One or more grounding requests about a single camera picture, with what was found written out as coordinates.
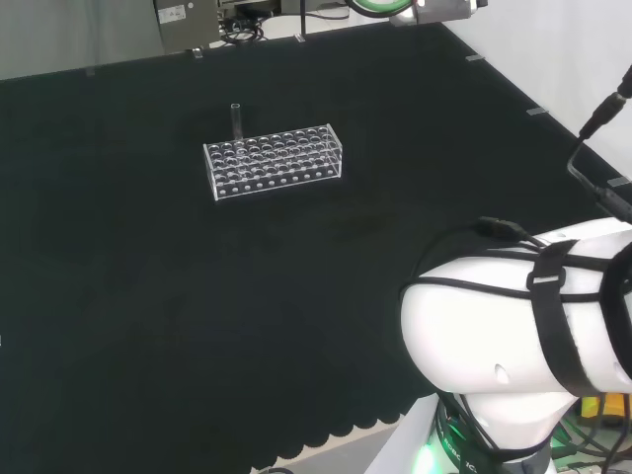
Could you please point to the thin black pole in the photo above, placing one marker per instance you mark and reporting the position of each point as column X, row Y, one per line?
column 303, row 17

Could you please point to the clear glass test tube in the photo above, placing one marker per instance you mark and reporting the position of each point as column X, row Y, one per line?
column 236, row 121

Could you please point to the grey metal cabinet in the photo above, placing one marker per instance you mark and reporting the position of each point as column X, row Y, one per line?
column 187, row 22

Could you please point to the black bench cloth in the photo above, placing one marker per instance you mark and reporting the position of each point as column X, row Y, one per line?
column 197, row 296

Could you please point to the clear plastic test tube rack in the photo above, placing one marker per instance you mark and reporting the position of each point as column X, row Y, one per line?
column 276, row 165

